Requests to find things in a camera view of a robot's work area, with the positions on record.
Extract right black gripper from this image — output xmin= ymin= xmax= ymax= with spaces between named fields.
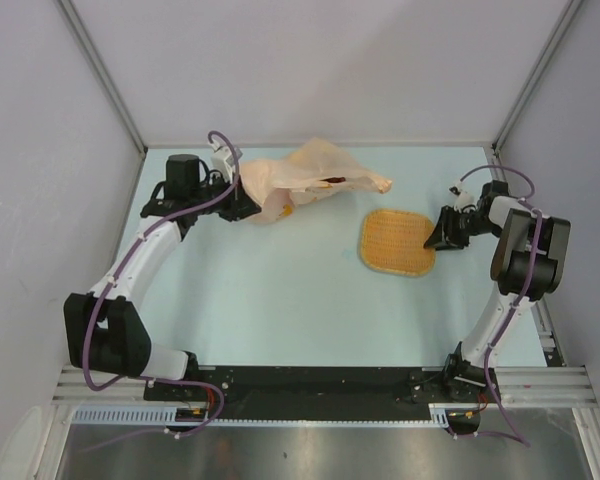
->
xmin=424 ymin=204 xmax=503 ymax=251

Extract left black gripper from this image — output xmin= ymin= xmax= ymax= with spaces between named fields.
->
xmin=190 ymin=172 xmax=261 ymax=223

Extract translucent orange plastic bag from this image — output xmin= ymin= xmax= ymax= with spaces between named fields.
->
xmin=240 ymin=138 xmax=392 ymax=224

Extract woven bamboo tray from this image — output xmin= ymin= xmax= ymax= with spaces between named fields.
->
xmin=358 ymin=209 xmax=436 ymax=277

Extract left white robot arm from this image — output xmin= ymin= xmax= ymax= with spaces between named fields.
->
xmin=63 ymin=146 xmax=261 ymax=400

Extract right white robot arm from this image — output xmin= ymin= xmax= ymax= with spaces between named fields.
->
xmin=423 ymin=180 xmax=571 ymax=402

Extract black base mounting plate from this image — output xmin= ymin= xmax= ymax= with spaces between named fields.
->
xmin=143 ymin=365 xmax=495 ymax=423

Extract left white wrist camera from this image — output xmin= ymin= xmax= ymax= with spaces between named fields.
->
xmin=210 ymin=142 xmax=242 ymax=180

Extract white slotted cable duct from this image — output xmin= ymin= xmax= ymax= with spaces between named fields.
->
xmin=73 ymin=405 xmax=449 ymax=428

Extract aluminium frame rail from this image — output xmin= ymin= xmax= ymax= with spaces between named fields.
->
xmin=51 ymin=366 xmax=597 ymax=408

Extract left aluminium corner post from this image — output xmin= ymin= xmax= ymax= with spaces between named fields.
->
xmin=54 ymin=0 xmax=148 ymax=158

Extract aluminium corner post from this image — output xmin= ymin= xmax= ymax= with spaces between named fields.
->
xmin=491 ymin=0 xmax=587 ymax=156
xmin=54 ymin=0 xmax=148 ymax=158

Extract right aluminium corner post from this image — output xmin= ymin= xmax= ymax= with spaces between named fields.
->
xmin=491 ymin=0 xmax=587 ymax=156

